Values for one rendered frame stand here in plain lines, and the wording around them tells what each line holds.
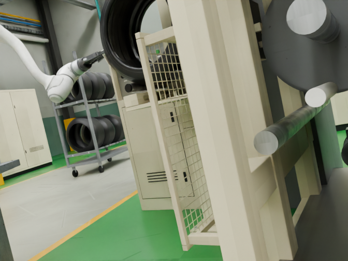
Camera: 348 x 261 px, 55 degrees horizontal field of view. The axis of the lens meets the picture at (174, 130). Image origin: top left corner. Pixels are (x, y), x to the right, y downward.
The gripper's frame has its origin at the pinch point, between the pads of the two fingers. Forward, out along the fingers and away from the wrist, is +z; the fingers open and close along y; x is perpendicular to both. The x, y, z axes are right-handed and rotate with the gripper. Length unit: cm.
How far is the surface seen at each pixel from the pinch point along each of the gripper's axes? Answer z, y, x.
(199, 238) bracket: 58, -60, 89
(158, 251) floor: -7, -6, 114
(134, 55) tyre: 7.6, 13.6, 5.7
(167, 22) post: 28.7, 25.6, -6.3
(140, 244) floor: -25, 1, 112
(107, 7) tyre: 18.7, -11.9, -14.5
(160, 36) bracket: 68, -60, 27
